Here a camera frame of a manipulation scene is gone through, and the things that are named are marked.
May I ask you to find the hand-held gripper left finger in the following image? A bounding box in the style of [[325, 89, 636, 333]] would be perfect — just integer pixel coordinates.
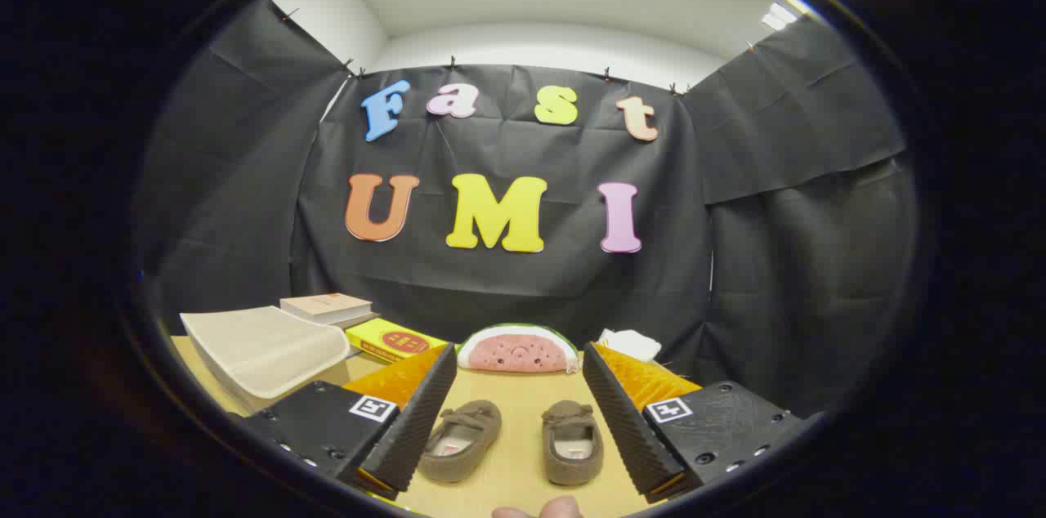
[[233, 342, 458, 502]]

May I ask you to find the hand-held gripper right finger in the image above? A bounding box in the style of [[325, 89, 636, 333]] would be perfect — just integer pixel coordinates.
[[582, 342, 811, 504]]

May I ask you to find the brown fuzzy shoe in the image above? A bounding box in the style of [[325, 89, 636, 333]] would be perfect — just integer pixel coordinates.
[[541, 400, 605, 487], [417, 400, 503, 484]]

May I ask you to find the cream storage box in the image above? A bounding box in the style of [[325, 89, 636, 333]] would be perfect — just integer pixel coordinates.
[[180, 306, 352, 414]]

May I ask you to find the yellow box with red circle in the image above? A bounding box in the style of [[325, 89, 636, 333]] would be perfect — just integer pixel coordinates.
[[345, 318, 448, 364]]

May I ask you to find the white plush toy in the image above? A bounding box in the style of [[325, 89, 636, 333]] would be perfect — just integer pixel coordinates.
[[597, 328, 663, 363]]

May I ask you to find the grey book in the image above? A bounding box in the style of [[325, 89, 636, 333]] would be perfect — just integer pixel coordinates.
[[315, 310, 382, 330]]

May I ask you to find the watermelon slice plush toy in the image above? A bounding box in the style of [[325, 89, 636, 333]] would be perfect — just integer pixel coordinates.
[[456, 324, 579, 375]]

